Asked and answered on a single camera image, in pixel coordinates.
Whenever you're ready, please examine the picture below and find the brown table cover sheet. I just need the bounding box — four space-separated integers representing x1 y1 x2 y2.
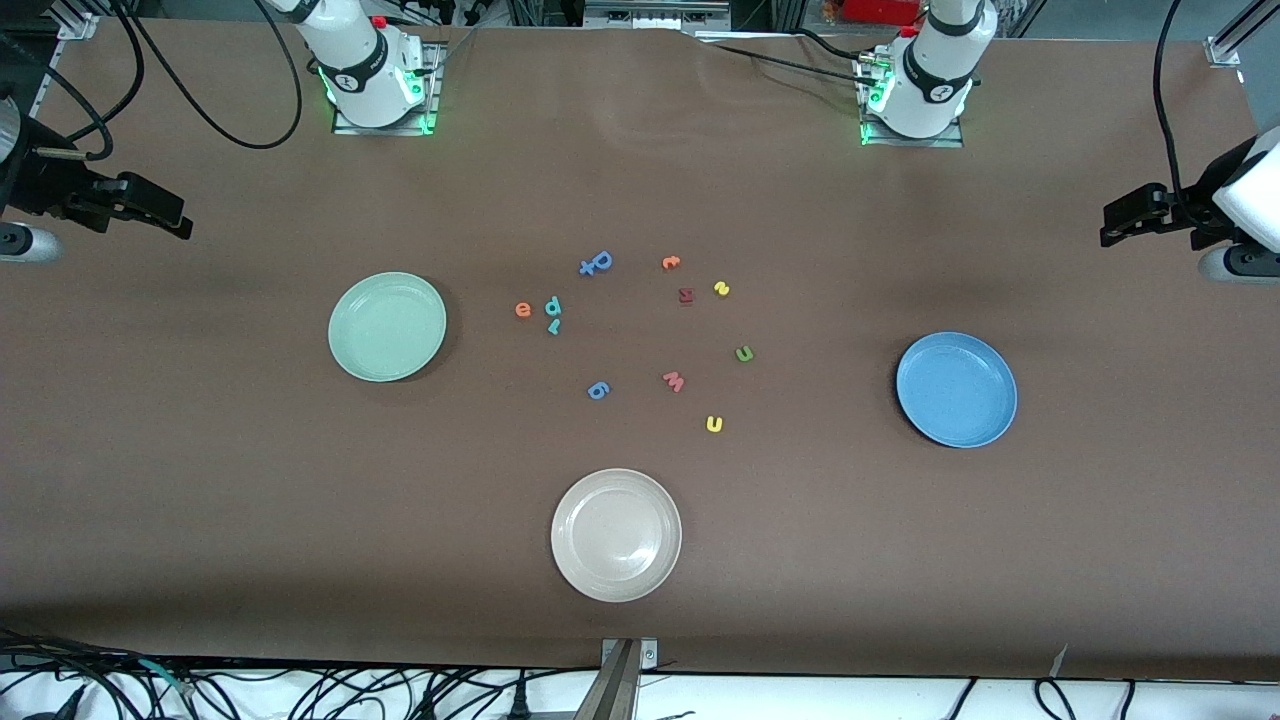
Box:
0 18 1280 683

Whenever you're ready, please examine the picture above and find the teal cable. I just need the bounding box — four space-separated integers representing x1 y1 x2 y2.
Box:
138 658 198 698

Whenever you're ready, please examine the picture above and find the mint green plate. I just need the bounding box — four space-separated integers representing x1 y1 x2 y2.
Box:
328 272 448 383

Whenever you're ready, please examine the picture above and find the aluminium profile bar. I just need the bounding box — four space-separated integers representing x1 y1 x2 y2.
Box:
573 640 641 720

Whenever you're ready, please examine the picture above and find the blue plate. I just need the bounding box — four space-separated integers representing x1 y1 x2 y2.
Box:
896 332 1019 449

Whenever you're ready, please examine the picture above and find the beige plate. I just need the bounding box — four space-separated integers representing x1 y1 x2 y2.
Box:
551 468 683 603

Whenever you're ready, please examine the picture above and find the small metal bracket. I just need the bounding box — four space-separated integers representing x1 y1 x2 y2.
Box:
600 638 659 671

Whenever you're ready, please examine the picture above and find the black base cable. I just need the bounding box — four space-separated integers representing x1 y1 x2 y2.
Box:
700 30 881 86
400 0 481 76

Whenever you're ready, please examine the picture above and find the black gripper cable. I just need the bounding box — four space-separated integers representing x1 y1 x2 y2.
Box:
1153 0 1206 216
0 0 146 161
110 0 304 151

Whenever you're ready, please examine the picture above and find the red box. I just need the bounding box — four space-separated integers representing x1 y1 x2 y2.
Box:
843 0 923 27

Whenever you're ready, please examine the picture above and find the grey metal frame part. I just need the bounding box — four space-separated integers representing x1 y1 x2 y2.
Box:
585 0 731 31

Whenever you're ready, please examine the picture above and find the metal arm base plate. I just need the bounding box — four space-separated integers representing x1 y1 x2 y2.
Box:
858 50 967 149
332 42 443 137

